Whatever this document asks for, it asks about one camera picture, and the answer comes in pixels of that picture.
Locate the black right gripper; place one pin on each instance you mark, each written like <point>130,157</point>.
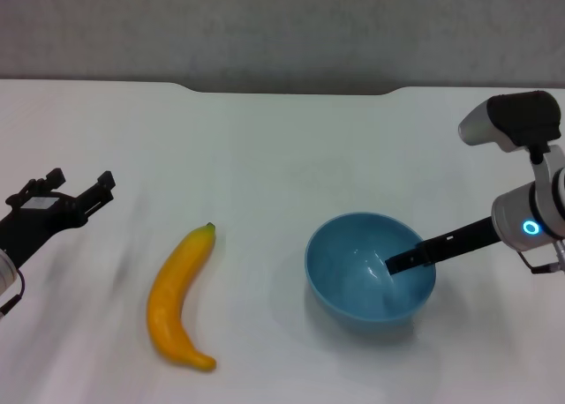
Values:
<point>463,241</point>

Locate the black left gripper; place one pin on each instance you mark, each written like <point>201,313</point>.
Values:
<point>39,214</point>

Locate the blue bowl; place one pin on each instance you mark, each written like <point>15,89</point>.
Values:
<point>348,267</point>

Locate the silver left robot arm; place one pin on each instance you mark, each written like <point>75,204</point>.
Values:
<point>5,271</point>

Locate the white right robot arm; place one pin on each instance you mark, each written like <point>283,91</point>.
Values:
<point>516,227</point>

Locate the yellow banana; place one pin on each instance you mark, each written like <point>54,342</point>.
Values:
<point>167,298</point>

